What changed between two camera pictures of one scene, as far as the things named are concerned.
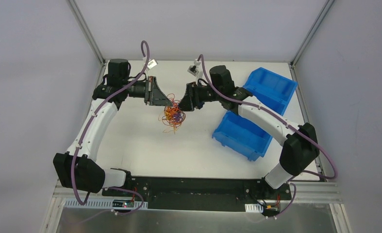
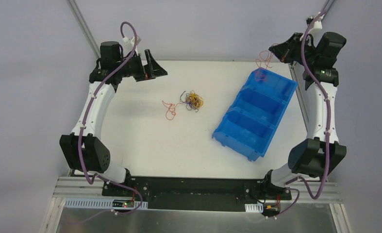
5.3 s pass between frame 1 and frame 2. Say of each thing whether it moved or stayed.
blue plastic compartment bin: stayed
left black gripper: moved
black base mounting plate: stayed
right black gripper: moved
